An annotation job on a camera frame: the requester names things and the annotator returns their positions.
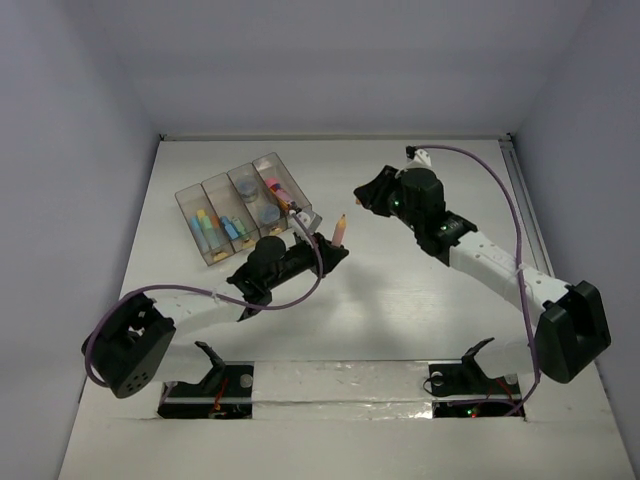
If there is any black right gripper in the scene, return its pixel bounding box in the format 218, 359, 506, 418
355, 165, 423, 232

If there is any orange highlighter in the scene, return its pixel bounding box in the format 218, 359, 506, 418
331, 214, 347, 247

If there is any clear paperclip jar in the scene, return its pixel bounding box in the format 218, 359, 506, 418
236, 176, 258, 202
258, 203, 281, 226

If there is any pink capped pen tube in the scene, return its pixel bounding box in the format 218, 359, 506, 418
265, 177, 297, 212

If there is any green capped highlighter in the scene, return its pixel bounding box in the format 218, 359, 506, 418
231, 217, 248, 236

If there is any blue highlighter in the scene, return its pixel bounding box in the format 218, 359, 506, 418
189, 216, 208, 251
219, 216, 239, 240

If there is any green highlighter with tip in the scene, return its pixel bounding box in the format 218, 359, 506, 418
200, 215, 220, 250

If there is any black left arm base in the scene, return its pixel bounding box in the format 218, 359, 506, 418
160, 341, 254, 408

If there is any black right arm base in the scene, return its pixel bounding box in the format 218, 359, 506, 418
423, 337, 513, 398

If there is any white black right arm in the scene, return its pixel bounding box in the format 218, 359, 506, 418
354, 166, 611, 384

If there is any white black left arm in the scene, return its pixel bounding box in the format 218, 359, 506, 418
81, 233, 349, 399

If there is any smoky clear drawer organizer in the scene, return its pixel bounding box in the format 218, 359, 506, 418
175, 152, 313, 266

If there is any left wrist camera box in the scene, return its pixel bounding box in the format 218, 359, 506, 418
288, 209, 322, 244

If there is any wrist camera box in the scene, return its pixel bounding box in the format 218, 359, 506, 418
404, 146, 433, 170
288, 209, 322, 244

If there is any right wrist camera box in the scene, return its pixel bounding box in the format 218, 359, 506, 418
404, 146, 433, 170

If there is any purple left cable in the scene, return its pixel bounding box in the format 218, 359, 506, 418
83, 214, 326, 389

